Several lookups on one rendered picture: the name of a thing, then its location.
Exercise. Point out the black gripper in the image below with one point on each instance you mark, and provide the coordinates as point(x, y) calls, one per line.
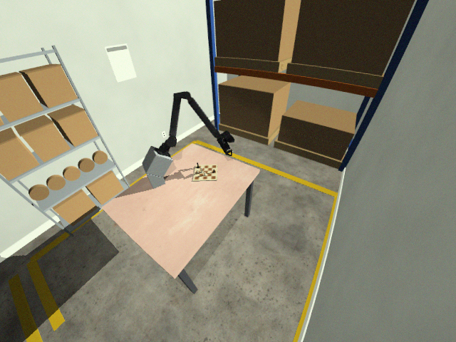
point(225, 150)

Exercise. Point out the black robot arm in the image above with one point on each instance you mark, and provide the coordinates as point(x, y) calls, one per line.
point(225, 137)

